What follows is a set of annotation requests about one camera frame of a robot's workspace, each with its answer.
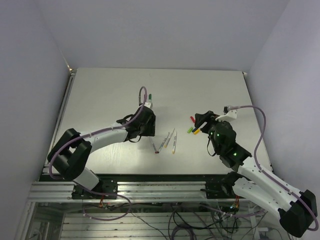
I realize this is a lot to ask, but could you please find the aluminium frame rail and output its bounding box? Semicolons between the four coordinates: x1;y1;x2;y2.
27;181;253;202

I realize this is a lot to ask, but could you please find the purple cable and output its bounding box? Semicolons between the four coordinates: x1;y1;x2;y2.
48;86;148;222
199;105;318;232

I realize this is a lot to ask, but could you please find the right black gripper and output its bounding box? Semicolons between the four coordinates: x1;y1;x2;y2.
195;110;229;153

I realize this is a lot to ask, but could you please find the yellow pen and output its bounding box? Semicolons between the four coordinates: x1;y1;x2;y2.
172;132;178;154

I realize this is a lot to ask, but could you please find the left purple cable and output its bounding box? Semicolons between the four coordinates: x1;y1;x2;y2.
48;86;148;222

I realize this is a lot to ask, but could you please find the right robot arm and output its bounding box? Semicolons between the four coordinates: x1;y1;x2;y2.
194;107;319;238

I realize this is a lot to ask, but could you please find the orange pen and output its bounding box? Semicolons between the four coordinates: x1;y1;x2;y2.
164;128;175;148

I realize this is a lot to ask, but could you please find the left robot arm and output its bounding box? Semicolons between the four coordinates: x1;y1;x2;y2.
47;102;156;199

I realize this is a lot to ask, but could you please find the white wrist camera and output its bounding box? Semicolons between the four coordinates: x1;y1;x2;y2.
144;102;153;110
216;106;237;122

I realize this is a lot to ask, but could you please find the red pen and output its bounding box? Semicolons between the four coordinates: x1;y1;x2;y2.
150;138;159;154

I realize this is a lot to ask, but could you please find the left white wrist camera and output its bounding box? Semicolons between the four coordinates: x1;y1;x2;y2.
144;102;153;110

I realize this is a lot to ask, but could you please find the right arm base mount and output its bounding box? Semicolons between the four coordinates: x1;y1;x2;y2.
200;171;242;199

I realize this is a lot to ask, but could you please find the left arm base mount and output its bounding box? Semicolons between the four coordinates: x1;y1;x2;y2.
71;178;118;200

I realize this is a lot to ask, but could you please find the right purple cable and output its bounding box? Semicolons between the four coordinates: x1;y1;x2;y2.
199;105;318;232

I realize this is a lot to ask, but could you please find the dark blue pen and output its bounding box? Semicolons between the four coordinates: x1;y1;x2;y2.
158;132;170;152

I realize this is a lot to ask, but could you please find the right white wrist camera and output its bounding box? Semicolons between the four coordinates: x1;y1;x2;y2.
216;106;237;122

